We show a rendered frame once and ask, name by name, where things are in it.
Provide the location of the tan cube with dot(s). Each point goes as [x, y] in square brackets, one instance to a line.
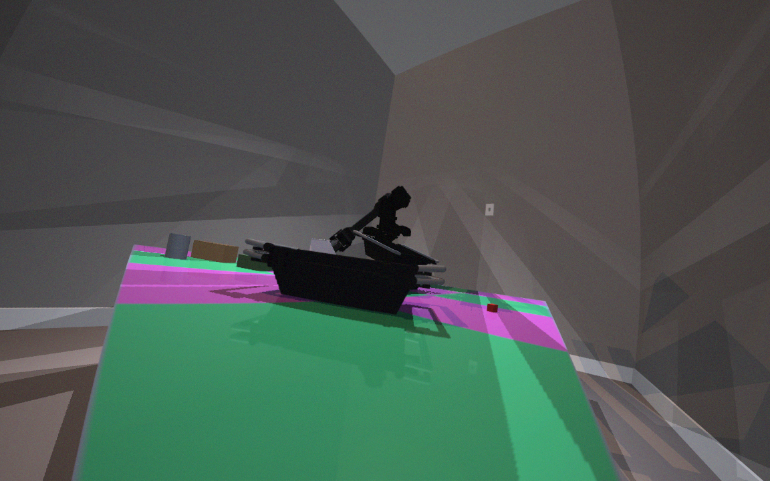
[214, 252]

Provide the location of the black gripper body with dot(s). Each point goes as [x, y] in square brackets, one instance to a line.
[386, 226]

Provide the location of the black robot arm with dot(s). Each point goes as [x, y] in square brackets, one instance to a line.
[393, 201]

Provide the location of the grey cylinder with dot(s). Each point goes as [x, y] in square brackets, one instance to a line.
[177, 246]

